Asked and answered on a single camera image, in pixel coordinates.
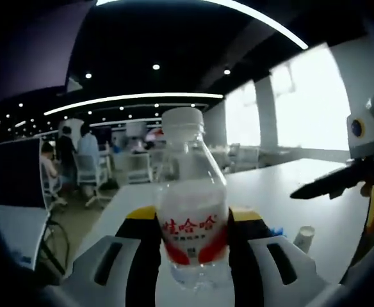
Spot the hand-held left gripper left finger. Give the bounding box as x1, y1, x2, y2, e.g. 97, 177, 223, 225
55, 206, 162, 307

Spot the curved ceiling light strip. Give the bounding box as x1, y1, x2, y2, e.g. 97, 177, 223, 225
44, 93, 225, 116

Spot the white mesh office chair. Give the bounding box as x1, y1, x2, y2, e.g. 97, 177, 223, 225
127, 153, 153, 184
73, 152, 110, 207

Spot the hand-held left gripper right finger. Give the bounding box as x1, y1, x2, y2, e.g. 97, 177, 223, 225
227, 206, 338, 307

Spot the black cable bundle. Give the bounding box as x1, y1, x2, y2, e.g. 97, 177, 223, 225
42, 220, 71, 276

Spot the white table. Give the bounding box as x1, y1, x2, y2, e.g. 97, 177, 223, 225
77, 158, 367, 307

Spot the clear plastic water bottle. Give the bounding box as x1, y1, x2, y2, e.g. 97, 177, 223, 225
156, 107, 231, 294

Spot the dark monitor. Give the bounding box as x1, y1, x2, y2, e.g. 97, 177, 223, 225
0, 139, 45, 210

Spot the white side desk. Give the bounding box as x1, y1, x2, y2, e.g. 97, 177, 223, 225
0, 204, 52, 266

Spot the white paper cup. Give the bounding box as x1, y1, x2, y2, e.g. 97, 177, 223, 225
294, 225, 316, 254

